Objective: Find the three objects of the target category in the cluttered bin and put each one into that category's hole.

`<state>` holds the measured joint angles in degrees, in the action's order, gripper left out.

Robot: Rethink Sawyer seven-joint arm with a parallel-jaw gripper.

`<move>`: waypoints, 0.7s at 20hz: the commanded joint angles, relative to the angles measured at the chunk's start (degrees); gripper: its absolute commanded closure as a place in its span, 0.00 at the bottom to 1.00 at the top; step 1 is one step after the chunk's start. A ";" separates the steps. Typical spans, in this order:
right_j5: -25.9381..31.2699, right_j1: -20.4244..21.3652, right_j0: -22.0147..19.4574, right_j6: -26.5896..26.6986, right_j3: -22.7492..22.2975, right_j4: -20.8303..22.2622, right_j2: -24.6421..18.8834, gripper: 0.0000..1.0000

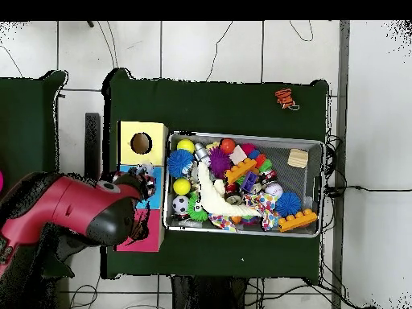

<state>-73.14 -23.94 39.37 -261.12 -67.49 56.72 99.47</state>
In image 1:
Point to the shallow clear mesh bin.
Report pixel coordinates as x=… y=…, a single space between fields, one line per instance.
x=302 y=233

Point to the yellow ball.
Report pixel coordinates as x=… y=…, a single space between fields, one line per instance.
x=185 y=145
x=181 y=187

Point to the purple toy building block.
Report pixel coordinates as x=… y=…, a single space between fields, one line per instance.
x=249 y=183

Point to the white baseball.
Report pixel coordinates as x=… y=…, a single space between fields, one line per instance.
x=273 y=190

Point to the small blue spiky ball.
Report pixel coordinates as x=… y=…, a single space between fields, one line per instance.
x=288 y=204

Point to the orange tiger striped toy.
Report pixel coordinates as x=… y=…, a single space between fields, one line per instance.
x=284 y=97

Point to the colourful patterned cloth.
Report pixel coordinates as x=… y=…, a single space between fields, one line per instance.
x=264 y=207

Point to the wooden box with three holes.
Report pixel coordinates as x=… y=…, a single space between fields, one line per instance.
x=138 y=145

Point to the dark green table cloth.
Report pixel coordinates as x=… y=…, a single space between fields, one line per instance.
x=29 y=116
x=225 y=103

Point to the pink round object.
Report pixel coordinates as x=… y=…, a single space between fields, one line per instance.
x=1 y=181

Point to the silver metal pipe fitting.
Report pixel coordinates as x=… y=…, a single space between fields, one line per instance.
x=201 y=151

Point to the large blue spiky ball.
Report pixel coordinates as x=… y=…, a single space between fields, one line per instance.
x=179 y=163

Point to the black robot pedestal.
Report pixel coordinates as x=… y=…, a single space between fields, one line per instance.
x=206 y=296

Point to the orange ball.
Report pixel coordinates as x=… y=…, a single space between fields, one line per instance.
x=227 y=145

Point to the orange toy building block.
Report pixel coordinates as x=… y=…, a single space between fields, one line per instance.
x=298 y=220
x=240 y=170

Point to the small soccer ball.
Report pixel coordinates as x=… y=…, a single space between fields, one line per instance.
x=180 y=204

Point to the cream knitted cloth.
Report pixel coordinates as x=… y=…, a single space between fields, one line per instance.
x=219 y=199

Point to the flat wooden block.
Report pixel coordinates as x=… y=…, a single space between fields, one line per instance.
x=297 y=158

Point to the purple spiky ball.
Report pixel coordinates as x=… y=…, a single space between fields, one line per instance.
x=219 y=162

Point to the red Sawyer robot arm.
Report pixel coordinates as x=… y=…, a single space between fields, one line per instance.
x=64 y=206

